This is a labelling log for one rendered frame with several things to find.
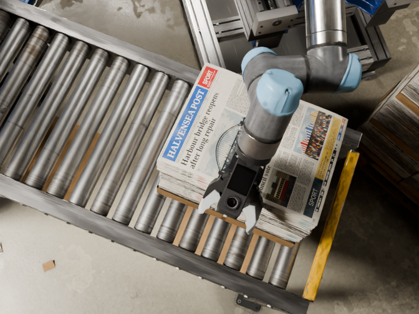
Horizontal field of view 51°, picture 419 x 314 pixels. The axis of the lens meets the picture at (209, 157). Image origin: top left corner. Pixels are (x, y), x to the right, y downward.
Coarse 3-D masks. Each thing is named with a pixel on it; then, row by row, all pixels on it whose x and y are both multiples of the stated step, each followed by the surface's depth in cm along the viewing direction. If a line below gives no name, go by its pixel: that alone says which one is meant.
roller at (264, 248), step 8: (264, 240) 118; (256, 248) 118; (264, 248) 117; (272, 248) 118; (256, 256) 117; (264, 256) 116; (248, 264) 118; (256, 264) 116; (264, 264) 116; (248, 272) 116; (256, 272) 115; (264, 272) 116
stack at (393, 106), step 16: (416, 80) 139; (384, 96) 214; (416, 96) 145; (384, 112) 163; (400, 112) 157; (368, 128) 180; (400, 128) 164; (416, 128) 157; (368, 144) 188; (384, 144) 180; (416, 144) 164; (368, 160) 198; (384, 160) 189; (400, 160) 180; (384, 176) 198; (400, 176) 189; (416, 176) 180; (416, 208) 203
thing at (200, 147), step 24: (216, 72) 105; (192, 96) 102; (216, 96) 102; (240, 96) 103; (192, 120) 99; (216, 120) 100; (240, 120) 101; (168, 144) 96; (192, 144) 97; (216, 144) 97; (168, 168) 96; (192, 168) 94; (216, 168) 95; (168, 192) 112; (192, 192) 106
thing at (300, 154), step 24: (312, 120) 103; (336, 120) 103; (288, 144) 100; (312, 144) 100; (336, 144) 101; (288, 168) 97; (312, 168) 98; (264, 192) 94; (288, 192) 95; (312, 192) 95; (240, 216) 108; (264, 216) 100; (288, 216) 94; (312, 216) 93; (288, 240) 109
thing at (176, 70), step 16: (0, 0) 133; (16, 0) 133; (16, 16) 132; (32, 16) 132; (48, 16) 132; (32, 32) 139; (64, 32) 131; (80, 32) 131; (96, 32) 131; (96, 48) 131; (112, 48) 130; (128, 48) 131; (144, 64) 130; (160, 64) 130; (176, 64) 130; (192, 80) 129; (352, 144) 126
